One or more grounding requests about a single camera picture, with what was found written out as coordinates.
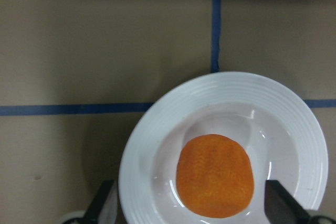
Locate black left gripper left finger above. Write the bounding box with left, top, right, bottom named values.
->
left=83, top=180, right=115, bottom=224

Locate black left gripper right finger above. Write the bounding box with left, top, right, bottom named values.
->
left=264, top=180, right=310, bottom=224

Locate white round plate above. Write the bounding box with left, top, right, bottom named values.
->
left=119, top=72, right=328, bottom=223

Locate orange fruit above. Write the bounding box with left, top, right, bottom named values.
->
left=176, top=134, right=254, bottom=218

